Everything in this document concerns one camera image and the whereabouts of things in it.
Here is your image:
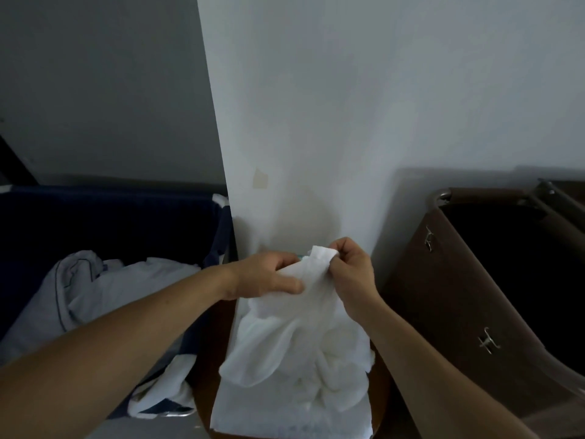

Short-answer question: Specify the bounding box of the person's left hand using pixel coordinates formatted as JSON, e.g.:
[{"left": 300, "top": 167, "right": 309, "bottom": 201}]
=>
[{"left": 224, "top": 251, "right": 305, "bottom": 301}]

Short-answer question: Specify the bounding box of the person's right forearm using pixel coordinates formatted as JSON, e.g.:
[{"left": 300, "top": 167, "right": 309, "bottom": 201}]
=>
[{"left": 361, "top": 301, "right": 540, "bottom": 439}]

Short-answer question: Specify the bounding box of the person's left forearm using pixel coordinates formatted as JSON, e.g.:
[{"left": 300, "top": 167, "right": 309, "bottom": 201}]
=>
[{"left": 0, "top": 265, "right": 238, "bottom": 439}]

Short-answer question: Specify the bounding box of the navy laundry hamper white frame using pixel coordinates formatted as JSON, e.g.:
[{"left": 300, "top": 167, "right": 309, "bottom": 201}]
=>
[{"left": 0, "top": 185, "right": 239, "bottom": 420}]

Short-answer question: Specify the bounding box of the white towel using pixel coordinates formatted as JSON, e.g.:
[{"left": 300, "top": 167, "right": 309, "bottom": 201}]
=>
[
  {"left": 209, "top": 379, "right": 375, "bottom": 439},
  {"left": 218, "top": 244, "right": 377, "bottom": 415}
]

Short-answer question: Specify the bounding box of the person's right hand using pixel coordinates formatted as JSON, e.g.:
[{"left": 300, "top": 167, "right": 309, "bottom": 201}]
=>
[{"left": 328, "top": 236, "right": 383, "bottom": 325}]

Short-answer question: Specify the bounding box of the brown housekeeping cart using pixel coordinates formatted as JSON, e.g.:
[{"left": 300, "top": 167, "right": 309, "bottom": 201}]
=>
[{"left": 379, "top": 177, "right": 585, "bottom": 439}]

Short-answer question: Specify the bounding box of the round wooden side table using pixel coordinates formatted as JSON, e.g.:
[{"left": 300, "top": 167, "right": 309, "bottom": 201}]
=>
[{"left": 194, "top": 296, "right": 393, "bottom": 439}]

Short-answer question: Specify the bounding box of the grey door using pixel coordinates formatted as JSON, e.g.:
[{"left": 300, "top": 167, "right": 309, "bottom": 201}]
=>
[{"left": 0, "top": 0, "right": 228, "bottom": 189}]

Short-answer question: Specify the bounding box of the white pillowcase black piping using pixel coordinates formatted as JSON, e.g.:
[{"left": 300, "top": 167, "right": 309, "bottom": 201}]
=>
[{"left": 0, "top": 250, "right": 203, "bottom": 407}]

